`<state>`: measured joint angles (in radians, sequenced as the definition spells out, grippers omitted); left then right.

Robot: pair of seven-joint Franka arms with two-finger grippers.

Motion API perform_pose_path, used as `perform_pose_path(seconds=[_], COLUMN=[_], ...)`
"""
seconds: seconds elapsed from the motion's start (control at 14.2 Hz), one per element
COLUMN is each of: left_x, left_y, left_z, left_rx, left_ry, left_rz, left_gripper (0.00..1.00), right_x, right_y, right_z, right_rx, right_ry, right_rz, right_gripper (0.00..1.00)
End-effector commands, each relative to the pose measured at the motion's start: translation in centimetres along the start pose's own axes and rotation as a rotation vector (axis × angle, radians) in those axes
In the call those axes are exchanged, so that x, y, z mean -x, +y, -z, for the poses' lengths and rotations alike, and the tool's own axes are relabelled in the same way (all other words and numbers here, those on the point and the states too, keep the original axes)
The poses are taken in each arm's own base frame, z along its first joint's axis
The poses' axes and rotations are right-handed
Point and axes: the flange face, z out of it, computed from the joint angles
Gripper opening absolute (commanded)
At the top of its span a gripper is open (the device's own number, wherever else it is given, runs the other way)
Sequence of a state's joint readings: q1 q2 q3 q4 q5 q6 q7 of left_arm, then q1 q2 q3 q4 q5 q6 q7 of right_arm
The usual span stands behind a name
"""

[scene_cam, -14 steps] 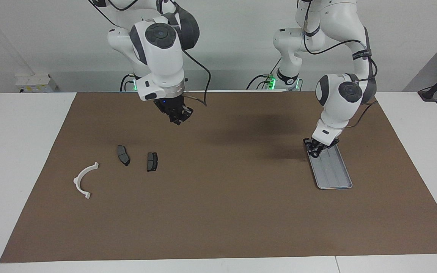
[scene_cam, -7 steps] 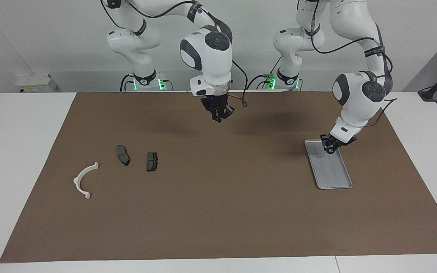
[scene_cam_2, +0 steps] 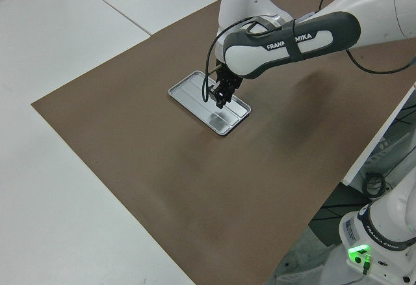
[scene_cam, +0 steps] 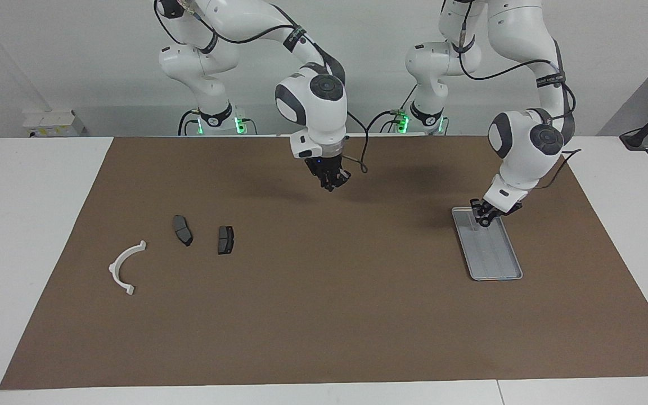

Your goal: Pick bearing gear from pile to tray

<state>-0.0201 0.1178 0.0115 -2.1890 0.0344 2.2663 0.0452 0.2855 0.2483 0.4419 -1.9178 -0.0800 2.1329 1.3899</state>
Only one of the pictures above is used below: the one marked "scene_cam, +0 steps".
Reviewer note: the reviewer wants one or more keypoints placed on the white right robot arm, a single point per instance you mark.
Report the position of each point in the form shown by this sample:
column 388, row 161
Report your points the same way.
column 318, row 112

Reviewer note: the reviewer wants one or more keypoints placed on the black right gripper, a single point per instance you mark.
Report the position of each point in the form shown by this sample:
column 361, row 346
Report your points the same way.
column 327, row 169

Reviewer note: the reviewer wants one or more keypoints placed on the white power strip box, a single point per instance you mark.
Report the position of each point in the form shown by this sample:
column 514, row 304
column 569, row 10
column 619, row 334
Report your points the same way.
column 51, row 124

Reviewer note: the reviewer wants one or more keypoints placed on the silver metal tray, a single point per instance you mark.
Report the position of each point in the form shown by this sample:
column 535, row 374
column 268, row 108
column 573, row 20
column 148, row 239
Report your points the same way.
column 493, row 253

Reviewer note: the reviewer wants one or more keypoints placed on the long curved grey brake pad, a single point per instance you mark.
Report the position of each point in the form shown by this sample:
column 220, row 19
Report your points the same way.
column 182, row 229

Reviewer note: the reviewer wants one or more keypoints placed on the white curved plastic bracket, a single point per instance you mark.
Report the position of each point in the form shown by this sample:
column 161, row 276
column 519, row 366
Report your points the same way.
column 113, row 269

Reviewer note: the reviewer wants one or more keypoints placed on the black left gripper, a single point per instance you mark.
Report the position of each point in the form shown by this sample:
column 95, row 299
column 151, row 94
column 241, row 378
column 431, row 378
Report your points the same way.
column 493, row 210

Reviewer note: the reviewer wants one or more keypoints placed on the short rectangular grey brake pad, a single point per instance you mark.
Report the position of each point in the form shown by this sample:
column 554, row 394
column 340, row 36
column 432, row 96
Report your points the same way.
column 225, row 240

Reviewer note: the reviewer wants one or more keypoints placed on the brown table mat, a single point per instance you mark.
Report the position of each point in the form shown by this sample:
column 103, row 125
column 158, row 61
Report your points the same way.
column 324, row 315

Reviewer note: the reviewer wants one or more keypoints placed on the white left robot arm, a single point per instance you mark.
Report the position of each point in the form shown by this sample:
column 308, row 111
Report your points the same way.
column 526, row 157

